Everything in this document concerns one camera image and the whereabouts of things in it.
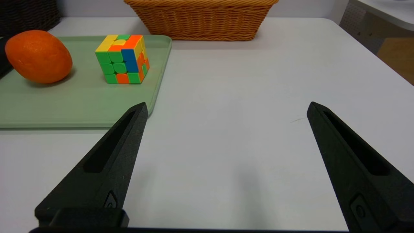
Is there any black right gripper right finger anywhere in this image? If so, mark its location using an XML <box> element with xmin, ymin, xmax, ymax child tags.
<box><xmin>306</xmin><ymin>101</ymin><xmax>414</xmax><ymax>233</ymax></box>

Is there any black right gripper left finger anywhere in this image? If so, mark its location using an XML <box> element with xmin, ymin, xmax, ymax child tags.
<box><xmin>35</xmin><ymin>102</ymin><xmax>148</xmax><ymax>228</ymax></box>

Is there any multicolour puzzle cube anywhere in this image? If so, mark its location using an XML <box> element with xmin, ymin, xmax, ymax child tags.
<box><xmin>95</xmin><ymin>34</ymin><xmax>150</xmax><ymax>84</ymax></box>

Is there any tan wicker basket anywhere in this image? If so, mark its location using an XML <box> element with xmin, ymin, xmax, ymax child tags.
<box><xmin>124</xmin><ymin>0</ymin><xmax>279</xmax><ymax>41</ymax></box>

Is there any dark brown wicker basket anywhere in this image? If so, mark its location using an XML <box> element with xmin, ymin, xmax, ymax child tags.
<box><xmin>0</xmin><ymin>0</ymin><xmax>61</xmax><ymax>37</ymax></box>

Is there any light green plastic tray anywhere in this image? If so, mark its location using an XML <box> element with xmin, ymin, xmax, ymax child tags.
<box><xmin>0</xmin><ymin>35</ymin><xmax>172</xmax><ymax>129</ymax></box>

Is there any wooden cabinet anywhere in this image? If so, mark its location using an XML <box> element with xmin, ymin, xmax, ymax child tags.
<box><xmin>376</xmin><ymin>37</ymin><xmax>414</xmax><ymax>86</ymax></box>

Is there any grey perforated panel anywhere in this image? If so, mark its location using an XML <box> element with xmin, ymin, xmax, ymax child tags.
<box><xmin>340</xmin><ymin>2</ymin><xmax>387</xmax><ymax>55</ymax></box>

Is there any orange fruit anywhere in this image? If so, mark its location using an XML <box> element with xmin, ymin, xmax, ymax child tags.
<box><xmin>5</xmin><ymin>30</ymin><xmax>73</xmax><ymax>84</ymax></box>

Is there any white side table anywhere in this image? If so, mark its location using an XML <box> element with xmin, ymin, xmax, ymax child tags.
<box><xmin>349</xmin><ymin>0</ymin><xmax>414</xmax><ymax>31</ymax></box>

